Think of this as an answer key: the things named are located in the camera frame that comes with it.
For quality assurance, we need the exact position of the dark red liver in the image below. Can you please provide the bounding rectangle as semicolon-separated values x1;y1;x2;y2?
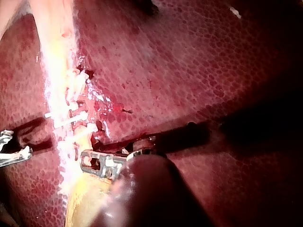
0;0;303;227

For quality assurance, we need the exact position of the gallbladder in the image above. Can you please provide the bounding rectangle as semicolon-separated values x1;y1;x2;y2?
64;173;115;227

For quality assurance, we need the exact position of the right arm instrument jaw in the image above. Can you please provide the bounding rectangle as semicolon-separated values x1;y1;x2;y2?
0;129;14;152
0;145;33;168

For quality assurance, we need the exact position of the left arm instrument jaw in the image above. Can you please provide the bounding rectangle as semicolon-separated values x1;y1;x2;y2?
80;149;130;178

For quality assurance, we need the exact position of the white clip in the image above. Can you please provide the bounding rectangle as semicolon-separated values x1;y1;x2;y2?
44;109;89;119
70;123;98;141
53;113;89;130
75;69;90;98

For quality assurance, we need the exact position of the left arm instrument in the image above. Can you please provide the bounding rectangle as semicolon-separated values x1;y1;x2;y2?
126;138;167;162

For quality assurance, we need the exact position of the pale fatty tissue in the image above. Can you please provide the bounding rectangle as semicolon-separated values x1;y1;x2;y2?
229;6;242;19
0;0;101;198

